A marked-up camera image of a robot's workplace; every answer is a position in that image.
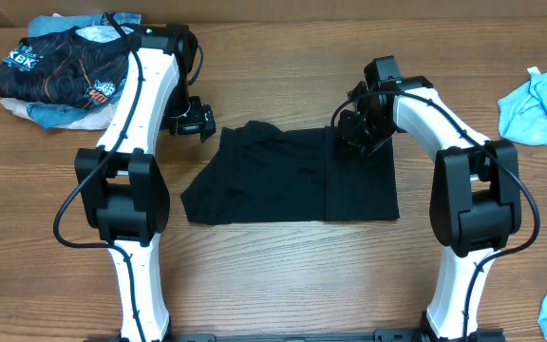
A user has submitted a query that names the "black t-shirt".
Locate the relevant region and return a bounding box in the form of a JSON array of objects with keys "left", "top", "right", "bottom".
[{"left": 180, "top": 121, "right": 400, "bottom": 225}]

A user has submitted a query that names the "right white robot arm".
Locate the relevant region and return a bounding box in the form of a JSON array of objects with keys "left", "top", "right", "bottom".
[{"left": 331, "top": 76, "right": 524, "bottom": 341}]

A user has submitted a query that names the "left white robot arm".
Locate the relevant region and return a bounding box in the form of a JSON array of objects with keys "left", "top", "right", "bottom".
[{"left": 72, "top": 24, "right": 216, "bottom": 341}]

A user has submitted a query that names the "folded cream white garment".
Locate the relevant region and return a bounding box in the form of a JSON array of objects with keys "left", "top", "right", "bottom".
[{"left": 0, "top": 98, "right": 118, "bottom": 130}]

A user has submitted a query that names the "black orange patterned shirt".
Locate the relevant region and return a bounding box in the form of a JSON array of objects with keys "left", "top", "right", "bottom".
[{"left": 0, "top": 27, "right": 129, "bottom": 110}]

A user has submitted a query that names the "folded blue denim garment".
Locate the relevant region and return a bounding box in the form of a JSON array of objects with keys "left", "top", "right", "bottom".
[{"left": 26, "top": 13, "right": 125, "bottom": 130}]

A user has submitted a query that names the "light blue garment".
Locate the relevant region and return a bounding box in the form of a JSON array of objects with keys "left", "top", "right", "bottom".
[{"left": 498, "top": 66, "right": 547, "bottom": 146}]

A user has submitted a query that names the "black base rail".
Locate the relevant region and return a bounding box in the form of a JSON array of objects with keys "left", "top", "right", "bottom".
[{"left": 83, "top": 327, "right": 507, "bottom": 342}]

